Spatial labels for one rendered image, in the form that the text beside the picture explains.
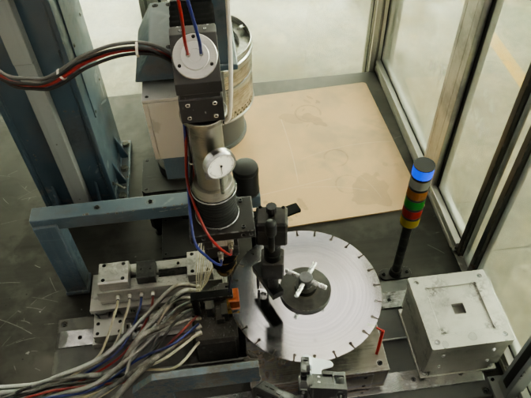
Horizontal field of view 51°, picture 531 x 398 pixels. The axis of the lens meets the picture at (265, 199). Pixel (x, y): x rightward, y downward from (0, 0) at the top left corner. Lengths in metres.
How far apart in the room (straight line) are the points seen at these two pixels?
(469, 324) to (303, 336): 0.37
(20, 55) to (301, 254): 0.76
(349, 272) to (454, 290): 0.25
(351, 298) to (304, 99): 0.94
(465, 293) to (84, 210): 0.88
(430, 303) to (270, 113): 0.92
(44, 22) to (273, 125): 0.84
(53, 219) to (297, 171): 0.76
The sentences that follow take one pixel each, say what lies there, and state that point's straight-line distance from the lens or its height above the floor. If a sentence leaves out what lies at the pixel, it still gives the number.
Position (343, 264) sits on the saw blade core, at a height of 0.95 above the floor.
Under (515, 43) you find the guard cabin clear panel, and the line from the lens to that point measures 1.26.
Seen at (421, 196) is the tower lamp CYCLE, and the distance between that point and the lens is 1.25.
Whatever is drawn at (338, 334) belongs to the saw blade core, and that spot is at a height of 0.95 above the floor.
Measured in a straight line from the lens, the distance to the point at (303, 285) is 1.18.
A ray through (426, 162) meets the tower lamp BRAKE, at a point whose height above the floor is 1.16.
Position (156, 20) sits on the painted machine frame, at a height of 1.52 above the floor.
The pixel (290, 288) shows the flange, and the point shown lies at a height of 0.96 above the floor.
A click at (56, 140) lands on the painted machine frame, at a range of 1.50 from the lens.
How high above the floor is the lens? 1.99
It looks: 49 degrees down
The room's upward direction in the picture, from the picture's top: 2 degrees counter-clockwise
